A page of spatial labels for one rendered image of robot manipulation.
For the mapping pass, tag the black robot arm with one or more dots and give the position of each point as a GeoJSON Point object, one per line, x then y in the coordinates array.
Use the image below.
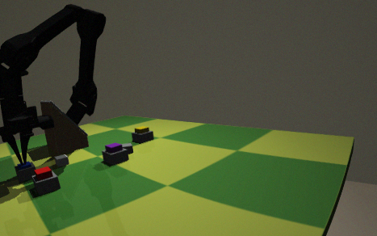
{"type": "Point", "coordinates": [20, 51]}

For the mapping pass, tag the red button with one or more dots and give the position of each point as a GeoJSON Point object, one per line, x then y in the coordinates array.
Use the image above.
{"type": "Point", "coordinates": [45, 180]}

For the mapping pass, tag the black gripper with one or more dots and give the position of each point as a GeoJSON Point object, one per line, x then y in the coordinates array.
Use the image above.
{"type": "Point", "coordinates": [45, 122]}

